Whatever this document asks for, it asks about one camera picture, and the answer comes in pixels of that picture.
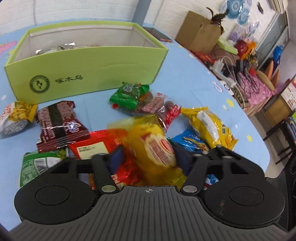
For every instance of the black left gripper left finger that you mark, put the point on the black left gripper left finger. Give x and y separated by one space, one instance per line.
68 190

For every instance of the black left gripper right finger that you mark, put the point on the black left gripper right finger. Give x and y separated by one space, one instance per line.
232 189

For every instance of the yellow chips bag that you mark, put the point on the yellow chips bag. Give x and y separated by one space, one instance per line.
209 127

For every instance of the yellow orange snack bag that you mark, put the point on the yellow orange snack bag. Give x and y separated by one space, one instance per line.
145 139

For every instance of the clear red jujube bag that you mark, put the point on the clear red jujube bag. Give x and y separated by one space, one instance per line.
160 105

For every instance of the green white snack bag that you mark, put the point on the green white snack bag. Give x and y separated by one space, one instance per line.
35 163

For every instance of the red snack bag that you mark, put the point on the red snack bag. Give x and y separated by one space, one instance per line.
101 150

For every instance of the dark brown snack bag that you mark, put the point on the dark brown snack bag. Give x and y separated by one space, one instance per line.
59 127

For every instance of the blue snack packet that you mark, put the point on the blue snack packet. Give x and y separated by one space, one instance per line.
192 144

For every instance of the white yellow snack bag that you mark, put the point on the white yellow snack bag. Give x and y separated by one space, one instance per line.
16 116

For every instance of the green snack packet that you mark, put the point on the green snack packet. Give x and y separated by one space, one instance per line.
129 95

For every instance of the white power strip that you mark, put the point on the white power strip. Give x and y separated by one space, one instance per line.
217 70

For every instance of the green cardboard storage box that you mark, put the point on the green cardboard storage box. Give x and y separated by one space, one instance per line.
115 52

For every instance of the silver snack packet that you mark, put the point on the silver snack packet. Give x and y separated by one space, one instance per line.
66 46

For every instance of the brown cardboard box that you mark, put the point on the brown cardboard box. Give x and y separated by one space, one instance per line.
197 34

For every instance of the smartphone with red case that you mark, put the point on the smartphone with red case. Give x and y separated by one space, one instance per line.
157 34

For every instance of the blue paper wall decorations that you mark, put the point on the blue paper wall decorations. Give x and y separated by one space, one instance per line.
239 10

